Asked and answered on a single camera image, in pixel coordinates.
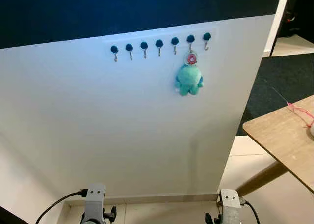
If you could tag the blue capped metal hook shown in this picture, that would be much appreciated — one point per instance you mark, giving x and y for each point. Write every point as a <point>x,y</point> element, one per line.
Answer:
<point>114,49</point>
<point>190,38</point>
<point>207,36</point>
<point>143,45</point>
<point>159,43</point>
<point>174,41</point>
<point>129,47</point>

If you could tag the round red white key tag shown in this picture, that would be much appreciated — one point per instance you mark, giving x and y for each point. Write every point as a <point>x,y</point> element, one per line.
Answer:
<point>191,59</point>

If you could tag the light wooden table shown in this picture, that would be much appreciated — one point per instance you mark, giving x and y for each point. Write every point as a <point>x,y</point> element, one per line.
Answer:
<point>282,135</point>

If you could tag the white tape roll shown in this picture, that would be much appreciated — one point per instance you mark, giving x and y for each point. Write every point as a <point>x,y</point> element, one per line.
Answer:
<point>312,130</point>

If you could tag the white partition board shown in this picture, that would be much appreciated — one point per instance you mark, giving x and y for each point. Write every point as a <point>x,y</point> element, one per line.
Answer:
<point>122,126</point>

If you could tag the clear hook mounting strip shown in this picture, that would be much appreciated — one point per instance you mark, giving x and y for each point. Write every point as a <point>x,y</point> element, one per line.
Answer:
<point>167,37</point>

